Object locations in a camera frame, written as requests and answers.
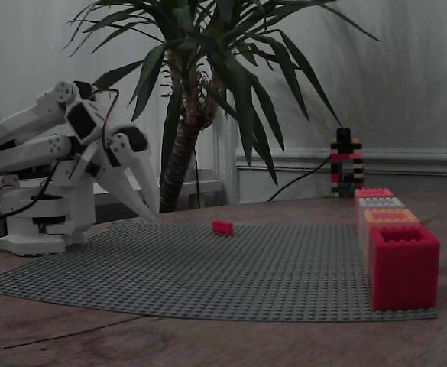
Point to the small red brick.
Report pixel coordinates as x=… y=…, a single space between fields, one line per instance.
x=223 y=228

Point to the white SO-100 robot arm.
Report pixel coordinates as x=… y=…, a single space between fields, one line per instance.
x=24 y=122

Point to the grey studded baseplate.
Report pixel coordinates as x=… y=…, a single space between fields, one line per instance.
x=208 y=275

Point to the orange brick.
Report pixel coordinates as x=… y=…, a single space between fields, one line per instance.
x=372 y=219

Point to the white brick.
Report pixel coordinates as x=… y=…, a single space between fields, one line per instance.
x=379 y=202

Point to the green palm house plant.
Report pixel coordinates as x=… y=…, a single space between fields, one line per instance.
x=181 y=153

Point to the white low shelf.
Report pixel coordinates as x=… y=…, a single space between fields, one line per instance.
x=204 y=187

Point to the small black webcam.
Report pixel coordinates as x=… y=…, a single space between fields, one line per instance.
x=344 y=134

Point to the large pink brick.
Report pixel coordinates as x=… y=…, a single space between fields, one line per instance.
x=374 y=192

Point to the multicolour Lego camera tower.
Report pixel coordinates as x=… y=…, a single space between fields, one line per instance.
x=337 y=168

